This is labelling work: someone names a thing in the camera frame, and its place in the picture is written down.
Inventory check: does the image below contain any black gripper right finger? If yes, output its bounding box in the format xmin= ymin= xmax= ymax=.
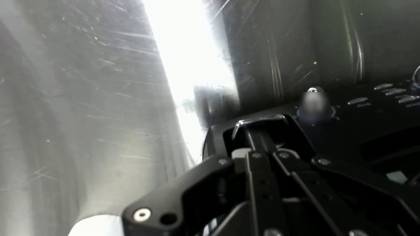
xmin=270 ymin=148 xmax=420 ymax=236

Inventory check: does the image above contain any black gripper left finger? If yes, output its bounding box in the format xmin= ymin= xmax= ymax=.
xmin=121 ymin=155 xmax=258 ymax=236

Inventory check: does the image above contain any chrome four-slot toaster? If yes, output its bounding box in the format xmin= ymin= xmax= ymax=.
xmin=201 ymin=0 xmax=420 ymax=186

